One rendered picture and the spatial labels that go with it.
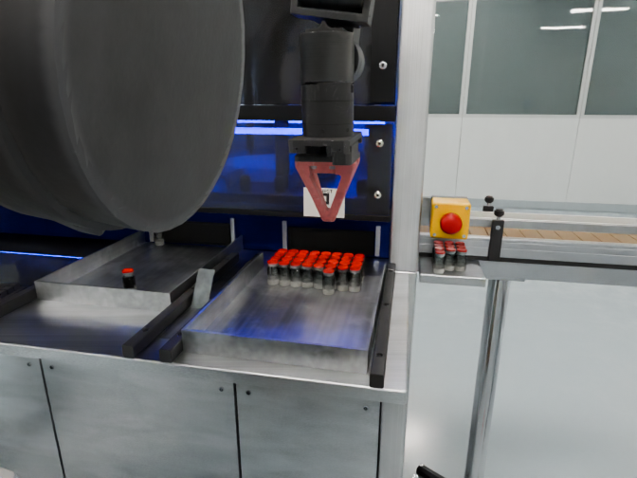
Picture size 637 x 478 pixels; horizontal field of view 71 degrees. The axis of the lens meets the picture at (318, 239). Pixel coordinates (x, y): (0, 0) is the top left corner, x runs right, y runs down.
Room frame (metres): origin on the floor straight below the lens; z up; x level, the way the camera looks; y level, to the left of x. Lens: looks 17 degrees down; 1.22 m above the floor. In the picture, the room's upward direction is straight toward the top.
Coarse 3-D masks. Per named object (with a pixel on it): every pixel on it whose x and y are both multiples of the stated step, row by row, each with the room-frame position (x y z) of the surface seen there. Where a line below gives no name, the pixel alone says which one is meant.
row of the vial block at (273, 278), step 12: (276, 264) 0.80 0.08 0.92; (288, 264) 0.79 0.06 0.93; (300, 264) 0.79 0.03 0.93; (312, 264) 0.79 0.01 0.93; (276, 276) 0.79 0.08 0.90; (288, 276) 0.79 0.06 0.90; (300, 276) 0.79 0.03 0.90; (312, 276) 0.78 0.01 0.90; (336, 276) 0.77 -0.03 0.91; (348, 276) 0.77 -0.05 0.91; (360, 276) 0.76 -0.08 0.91; (336, 288) 0.77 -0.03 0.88; (348, 288) 0.77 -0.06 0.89
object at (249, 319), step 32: (224, 288) 0.70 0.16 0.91; (256, 288) 0.78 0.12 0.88; (288, 288) 0.78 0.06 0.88; (192, 320) 0.59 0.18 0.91; (224, 320) 0.65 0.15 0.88; (256, 320) 0.65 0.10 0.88; (288, 320) 0.65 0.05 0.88; (320, 320) 0.65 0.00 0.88; (352, 320) 0.65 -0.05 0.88; (192, 352) 0.56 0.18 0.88; (224, 352) 0.55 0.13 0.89; (256, 352) 0.54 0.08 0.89; (288, 352) 0.53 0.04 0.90; (320, 352) 0.52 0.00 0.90; (352, 352) 0.51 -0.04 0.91
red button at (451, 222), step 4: (448, 212) 0.83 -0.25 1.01; (452, 212) 0.83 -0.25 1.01; (444, 216) 0.82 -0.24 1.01; (448, 216) 0.82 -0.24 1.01; (452, 216) 0.81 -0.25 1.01; (456, 216) 0.82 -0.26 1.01; (440, 220) 0.84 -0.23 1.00; (444, 220) 0.82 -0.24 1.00; (448, 220) 0.81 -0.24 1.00; (452, 220) 0.81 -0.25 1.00; (456, 220) 0.81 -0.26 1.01; (460, 220) 0.81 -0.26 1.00; (440, 224) 0.82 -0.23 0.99; (444, 224) 0.82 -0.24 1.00; (448, 224) 0.81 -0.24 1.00; (452, 224) 0.81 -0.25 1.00; (456, 224) 0.81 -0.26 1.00; (460, 224) 0.81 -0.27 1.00; (444, 228) 0.82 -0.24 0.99; (448, 228) 0.81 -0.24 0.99; (452, 228) 0.81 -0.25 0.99; (456, 228) 0.81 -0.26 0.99; (460, 228) 0.81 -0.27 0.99; (448, 232) 0.81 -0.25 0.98; (452, 232) 0.81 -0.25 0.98; (456, 232) 0.81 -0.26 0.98
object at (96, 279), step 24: (120, 240) 0.97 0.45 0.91; (144, 240) 1.06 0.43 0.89; (240, 240) 1.00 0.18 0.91; (72, 264) 0.82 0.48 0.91; (96, 264) 0.89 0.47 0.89; (120, 264) 0.91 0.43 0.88; (144, 264) 0.91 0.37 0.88; (168, 264) 0.91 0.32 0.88; (192, 264) 0.91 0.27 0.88; (216, 264) 0.87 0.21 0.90; (48, 288) 0.73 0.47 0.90; (72, 288) 0.72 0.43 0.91; (96, 288) 0.71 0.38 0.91; (120, 288) 0.70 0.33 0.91; (144, 288) 0.78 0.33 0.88; (168, 288) 0.78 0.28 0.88
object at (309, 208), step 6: (306, 192) 0.90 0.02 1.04; (324, 192) 0.89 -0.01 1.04; (330, 192) 0.89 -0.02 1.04; (336, 192) 0.89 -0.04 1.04; (306, 198) 0.90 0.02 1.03; (324, 198) 0.89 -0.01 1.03; (330, 198) 0.89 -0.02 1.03; (306, 204) 0.90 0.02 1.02; (312, 204) 0.90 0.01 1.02; (330, 204) 0.89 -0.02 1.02; (342, 204) 0.89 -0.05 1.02; (306, 210) 0.90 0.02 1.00; (312, 210) 0.90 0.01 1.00; (342, 210) 0.89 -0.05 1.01; (318, 216) 0.90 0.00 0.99; (342, 216) 0.89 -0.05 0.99
